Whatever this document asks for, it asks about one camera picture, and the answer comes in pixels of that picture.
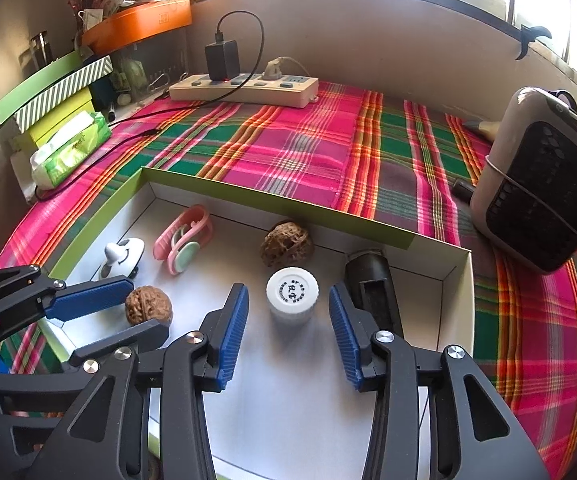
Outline white mug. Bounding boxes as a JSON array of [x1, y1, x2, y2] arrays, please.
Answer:
[[76, 7, 106, 33]]

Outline beige fan heater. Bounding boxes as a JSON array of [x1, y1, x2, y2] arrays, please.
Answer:
[[469, 86, 577, 275]]

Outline plain green box lid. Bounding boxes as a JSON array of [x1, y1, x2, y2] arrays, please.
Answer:
[[0, 50, 94, 136]]

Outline black window hook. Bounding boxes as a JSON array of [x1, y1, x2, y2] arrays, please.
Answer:
[[514, 25, 552, 61]]

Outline white suction cup hook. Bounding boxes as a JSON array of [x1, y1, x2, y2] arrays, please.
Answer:
[[97, 238, 146, 282]]

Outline green cardboard box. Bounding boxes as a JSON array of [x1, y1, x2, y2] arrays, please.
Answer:
[[37, 166, 476, 480]]

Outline pink and mint clip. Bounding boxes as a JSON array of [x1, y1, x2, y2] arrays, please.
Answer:
[[153, 205, 214, 276]]

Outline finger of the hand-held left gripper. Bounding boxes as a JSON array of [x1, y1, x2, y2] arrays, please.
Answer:
[[0, 264, 135, 347], [0, 319, 170, 413]]

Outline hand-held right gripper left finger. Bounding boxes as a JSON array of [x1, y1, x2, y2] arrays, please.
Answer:
[[28, 282, 250, 480]]

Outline black cable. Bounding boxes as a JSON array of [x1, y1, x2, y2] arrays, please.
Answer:
[[33, 10, 265, 203]]

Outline beige power strip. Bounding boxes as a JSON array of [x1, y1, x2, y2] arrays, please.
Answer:
[[168, 72, 320, 108]]

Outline white plug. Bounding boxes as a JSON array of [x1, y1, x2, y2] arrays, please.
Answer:
[[261, 56, 311, 81]]

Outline green striped box lid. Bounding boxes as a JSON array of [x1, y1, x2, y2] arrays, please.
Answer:
[[13, 56, 114, 128]]

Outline glass jar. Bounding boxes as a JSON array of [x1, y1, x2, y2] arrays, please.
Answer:
[[28, 32, 53, 68]]

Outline orange box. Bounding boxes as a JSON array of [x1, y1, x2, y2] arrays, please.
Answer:
[[81, 0, 192, 56]]

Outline brown walnut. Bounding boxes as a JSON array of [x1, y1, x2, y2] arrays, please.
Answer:
[[260, 220, 315, 268], [125, 286, 174, 328]]

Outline beige plastic object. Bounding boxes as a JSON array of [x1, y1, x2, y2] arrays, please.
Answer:
[[463, 117, 500, 143]]

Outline black power adapter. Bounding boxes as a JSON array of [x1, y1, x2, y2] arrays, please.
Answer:
[[204, 40, 242, 82]]

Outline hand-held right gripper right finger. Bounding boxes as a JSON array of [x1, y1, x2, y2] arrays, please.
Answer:
[[328, 282, 551, 480]]

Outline clear glass tank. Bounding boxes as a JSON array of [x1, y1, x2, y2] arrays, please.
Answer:
[[111, 27, 192, 106]]

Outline black battery charger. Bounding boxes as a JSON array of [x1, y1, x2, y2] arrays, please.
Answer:
[[343, 249, 404, 343]]

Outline green tissue pack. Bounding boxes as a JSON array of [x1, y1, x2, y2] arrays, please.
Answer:
[[30, 111, 112, 188]]

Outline small white jar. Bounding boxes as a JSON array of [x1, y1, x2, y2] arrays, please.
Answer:
[[266, 267, 321, 333]]

